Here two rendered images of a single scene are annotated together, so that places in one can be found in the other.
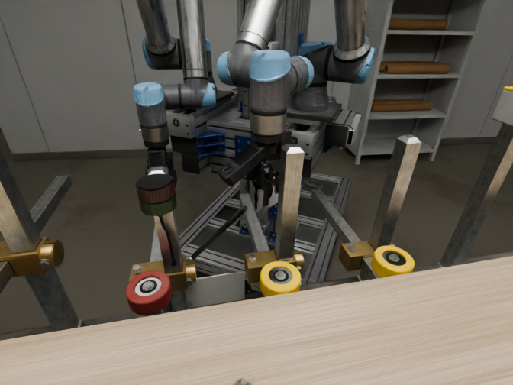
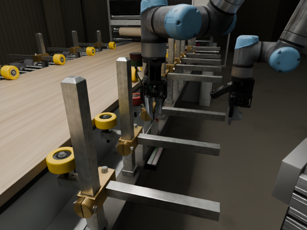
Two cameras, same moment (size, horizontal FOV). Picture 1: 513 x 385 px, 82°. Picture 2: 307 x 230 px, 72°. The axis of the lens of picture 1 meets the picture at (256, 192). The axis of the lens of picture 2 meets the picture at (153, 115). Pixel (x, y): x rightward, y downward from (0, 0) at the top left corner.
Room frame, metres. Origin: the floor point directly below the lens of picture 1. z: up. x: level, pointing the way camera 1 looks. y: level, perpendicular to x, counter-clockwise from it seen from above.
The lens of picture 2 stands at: (0.91, -0.60, 1.24)
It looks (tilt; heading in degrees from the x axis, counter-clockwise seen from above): 25 degrees down; 118
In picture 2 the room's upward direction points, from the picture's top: straight up
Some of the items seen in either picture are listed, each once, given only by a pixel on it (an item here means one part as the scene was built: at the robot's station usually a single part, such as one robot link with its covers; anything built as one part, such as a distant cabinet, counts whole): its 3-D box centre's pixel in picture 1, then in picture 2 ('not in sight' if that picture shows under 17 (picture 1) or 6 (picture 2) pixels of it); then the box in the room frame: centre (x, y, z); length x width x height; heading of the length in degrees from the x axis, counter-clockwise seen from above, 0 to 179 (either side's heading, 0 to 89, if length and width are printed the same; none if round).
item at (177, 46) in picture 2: not in sight; (177, 65); (0.31, 0.91, 0.91); 0.03 x 0.03 x 0.48; 13
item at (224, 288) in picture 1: (192, 292); (151, 134); (0.50, 0.15, 0.75); 0.26 x 0.01 x 0.10; 103
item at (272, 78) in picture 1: (269, 82); (154, 21); (0.61, -0.02, 1.23); 0.09 x 0.08 x 0.11; 150
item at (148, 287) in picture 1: (153, 304); (134, 105); (0.38, 0.20, 0.85); 0.08 x 0.08 x 0.11
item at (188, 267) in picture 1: (164, 276); (149, 110); (0.46, 0.20, 0.84); 0.13 x 0.06 x 0.05; 103
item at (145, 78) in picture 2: (269, 156); (154, 77); (0.61, -0.03, 1.07); 0.09 x 0.08 x 0.12; 123
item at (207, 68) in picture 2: not in sight; (181, 66); (0.41, 0.72, 0.95); 0.50 x 0.04 x 0.04; 13
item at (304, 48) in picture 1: (315, 60); not in sight; (1.17, -0.21, 1.20); 0.13 x 0.12 x 0.14; 60
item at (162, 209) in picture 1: (158, 200); (137, 62); (0.42, 0.17, 1.07); 0.06 x 0.06 x 0.02
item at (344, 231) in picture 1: (344, 232); (132, 194); (0.66, -0.25, 0.82); 0.43 x 0.03 x 0.04; 13
